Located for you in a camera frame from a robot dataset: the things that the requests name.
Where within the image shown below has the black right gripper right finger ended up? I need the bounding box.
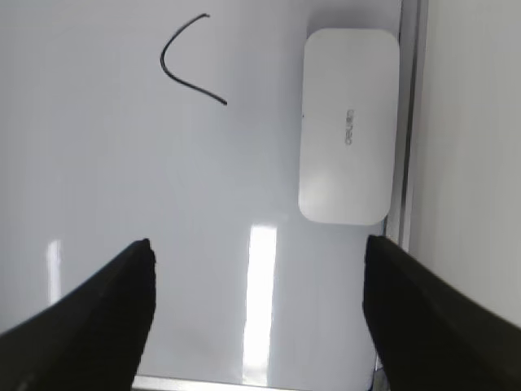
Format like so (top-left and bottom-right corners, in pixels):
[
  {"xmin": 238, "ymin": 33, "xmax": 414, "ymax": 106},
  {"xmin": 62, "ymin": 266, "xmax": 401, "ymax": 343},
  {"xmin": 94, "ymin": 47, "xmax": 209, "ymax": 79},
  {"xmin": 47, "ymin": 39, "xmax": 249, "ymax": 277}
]
[{"xmin": 362, "ymin": 235, "xmax": 520, "ymax": 390}]

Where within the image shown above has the white board with grey frame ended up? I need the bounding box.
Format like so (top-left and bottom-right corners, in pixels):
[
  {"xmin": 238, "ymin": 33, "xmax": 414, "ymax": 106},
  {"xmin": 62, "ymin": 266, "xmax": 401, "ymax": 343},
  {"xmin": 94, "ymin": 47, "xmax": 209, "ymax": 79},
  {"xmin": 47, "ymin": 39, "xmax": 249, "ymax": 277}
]
[{"xmin": 1, "ymin": 1, "xmax": 415, "ymax": 390}]

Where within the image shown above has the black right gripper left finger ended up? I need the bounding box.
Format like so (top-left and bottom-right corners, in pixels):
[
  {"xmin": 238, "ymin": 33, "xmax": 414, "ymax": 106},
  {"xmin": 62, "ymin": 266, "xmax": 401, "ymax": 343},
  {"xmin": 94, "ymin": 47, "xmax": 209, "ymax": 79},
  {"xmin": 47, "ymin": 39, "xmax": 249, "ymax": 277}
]
[{"xmin": 1, "ymin": 239, "xmax": 156, "ymax": 390}]

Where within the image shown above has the white board eraser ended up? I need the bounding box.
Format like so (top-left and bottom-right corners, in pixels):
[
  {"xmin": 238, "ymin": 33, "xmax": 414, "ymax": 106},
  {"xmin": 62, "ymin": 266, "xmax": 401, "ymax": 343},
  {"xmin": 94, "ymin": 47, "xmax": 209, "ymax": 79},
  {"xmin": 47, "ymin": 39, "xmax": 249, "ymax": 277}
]
[{"xmin": 298, "ymin": 28, "xmax": 400, "ymax": 226}]

